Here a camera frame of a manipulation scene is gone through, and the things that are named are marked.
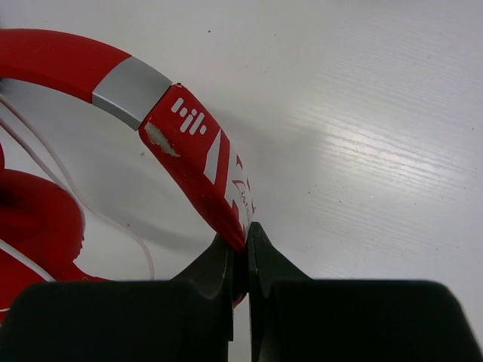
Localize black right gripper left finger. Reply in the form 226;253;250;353
1;238;234;361

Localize red headphones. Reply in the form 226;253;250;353
1;29;254;314

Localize white headphone cable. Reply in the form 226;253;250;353
0;94;155;312

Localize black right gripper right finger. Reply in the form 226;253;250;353
247;222;482;361

